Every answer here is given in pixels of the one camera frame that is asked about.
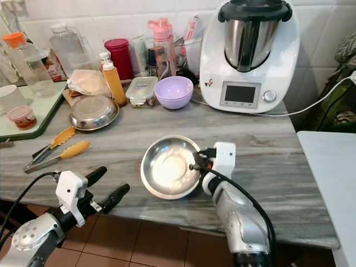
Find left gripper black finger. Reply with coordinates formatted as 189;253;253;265
100;184;131;215
86;166;108;187

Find steel bowl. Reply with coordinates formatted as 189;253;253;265
140;135;204;200

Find orange tipped steel tongs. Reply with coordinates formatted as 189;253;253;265
23;126;91;175

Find grey wood-grain counter table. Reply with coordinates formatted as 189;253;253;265
0;83;340;249

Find shallow steel dish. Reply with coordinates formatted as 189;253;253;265
68;95;121;132

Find purple plastic bowl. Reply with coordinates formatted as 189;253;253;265
154;76;195;110

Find green tray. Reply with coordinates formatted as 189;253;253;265
0;81;69;141

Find glass container grey lid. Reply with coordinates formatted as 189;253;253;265
126;76;160;108

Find orange squeeze bottle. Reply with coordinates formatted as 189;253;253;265
102;61;128;108

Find white kitchen food processor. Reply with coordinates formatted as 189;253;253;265
199;0;301;115

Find beige wrapped bag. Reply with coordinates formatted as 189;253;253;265
66;69;111;97

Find small tub red sauce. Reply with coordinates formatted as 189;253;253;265
7;105;38;131

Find clear holder with sachets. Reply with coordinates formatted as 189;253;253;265
174;15;202;78

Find white mug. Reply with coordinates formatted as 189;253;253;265
0;85;26;115

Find pink water bottle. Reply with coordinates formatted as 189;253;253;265
147;17;176;80

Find white capped bottle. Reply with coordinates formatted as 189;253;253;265
98;52;112;70

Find white folding table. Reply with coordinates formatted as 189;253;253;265
296;130;356;267

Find red canister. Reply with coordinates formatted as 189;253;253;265
104;38;135;82

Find clear bottle orange lid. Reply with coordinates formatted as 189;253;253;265
2;32;53;100

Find clear jug white lid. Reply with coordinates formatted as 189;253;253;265
48;23;91;80

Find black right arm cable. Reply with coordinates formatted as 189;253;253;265
196;147;277;262

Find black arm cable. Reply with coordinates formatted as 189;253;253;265
0;171;62;262
196;147;277;262

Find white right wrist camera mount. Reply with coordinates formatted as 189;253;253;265
211;142;236;180

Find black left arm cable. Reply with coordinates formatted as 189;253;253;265
0;171;62;262

